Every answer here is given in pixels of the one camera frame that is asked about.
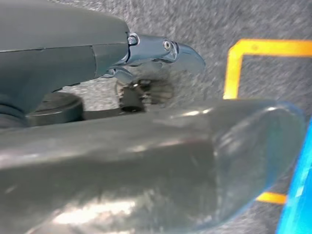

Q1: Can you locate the blue metal shelf rack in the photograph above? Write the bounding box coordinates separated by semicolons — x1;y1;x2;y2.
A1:
275;116;312;234

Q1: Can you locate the yellow floor tape square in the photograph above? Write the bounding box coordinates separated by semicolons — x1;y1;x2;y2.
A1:
223;38;312;205

